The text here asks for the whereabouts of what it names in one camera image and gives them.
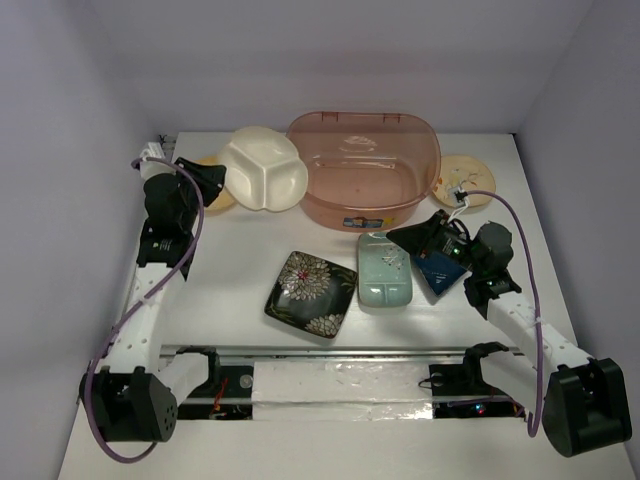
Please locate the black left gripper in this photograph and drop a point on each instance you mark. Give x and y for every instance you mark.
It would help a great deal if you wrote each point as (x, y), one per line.
(208, 178)

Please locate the dark blue leaf plate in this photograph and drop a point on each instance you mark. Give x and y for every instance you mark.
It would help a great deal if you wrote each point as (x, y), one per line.
(439, 272)

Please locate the white divided round plate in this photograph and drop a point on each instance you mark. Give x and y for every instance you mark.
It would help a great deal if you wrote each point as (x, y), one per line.
(263, 170)

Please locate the pink translucent plastic bin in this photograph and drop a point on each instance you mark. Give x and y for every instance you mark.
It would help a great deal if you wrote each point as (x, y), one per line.
(366, 171)

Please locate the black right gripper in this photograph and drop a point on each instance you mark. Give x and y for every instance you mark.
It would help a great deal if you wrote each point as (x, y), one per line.
(421, 237)

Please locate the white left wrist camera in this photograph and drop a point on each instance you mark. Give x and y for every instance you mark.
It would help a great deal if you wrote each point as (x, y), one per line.
(150, 152)

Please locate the cream bird pattern plate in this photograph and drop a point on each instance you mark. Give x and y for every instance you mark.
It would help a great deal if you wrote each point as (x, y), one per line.
(462, 171)

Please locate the black floral square plate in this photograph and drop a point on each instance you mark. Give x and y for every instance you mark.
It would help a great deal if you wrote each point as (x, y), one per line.
(312, 294)

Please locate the light green rectangular plate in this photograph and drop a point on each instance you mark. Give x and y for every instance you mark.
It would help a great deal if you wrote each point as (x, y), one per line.
(384, 272)

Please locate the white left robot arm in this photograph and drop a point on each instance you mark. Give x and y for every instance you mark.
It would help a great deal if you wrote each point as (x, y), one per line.
(128, 393)

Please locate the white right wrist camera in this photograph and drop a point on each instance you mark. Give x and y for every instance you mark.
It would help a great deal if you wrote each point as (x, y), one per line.
(460, 199)

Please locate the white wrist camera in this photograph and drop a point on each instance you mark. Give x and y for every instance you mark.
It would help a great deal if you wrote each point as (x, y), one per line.
(460, 199)
(150, 152)

